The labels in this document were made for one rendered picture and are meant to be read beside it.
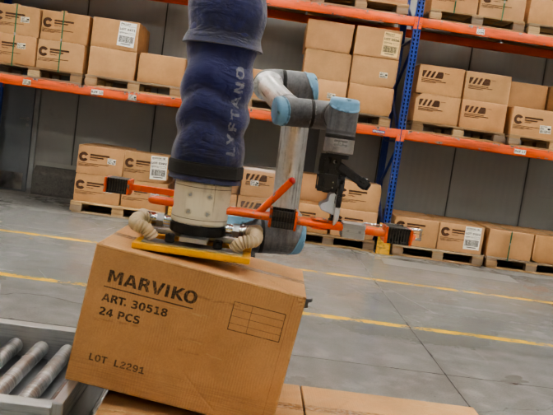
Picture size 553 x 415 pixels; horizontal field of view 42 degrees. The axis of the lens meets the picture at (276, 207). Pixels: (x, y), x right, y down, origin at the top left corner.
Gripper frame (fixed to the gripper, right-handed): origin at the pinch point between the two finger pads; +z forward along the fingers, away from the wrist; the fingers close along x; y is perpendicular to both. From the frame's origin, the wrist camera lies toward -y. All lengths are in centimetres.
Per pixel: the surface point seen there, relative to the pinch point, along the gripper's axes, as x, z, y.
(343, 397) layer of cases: -13, 59, -13
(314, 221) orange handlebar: 3.2, 0.7, 6.4
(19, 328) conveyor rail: -28, 55, 100
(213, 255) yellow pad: 15.1, 12.9, 34.5
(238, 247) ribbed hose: 12.2, 10.1, 27.9
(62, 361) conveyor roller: -13, 59, 81
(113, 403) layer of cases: 17, 59, 57
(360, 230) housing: 3.5, 1.8, -7.7
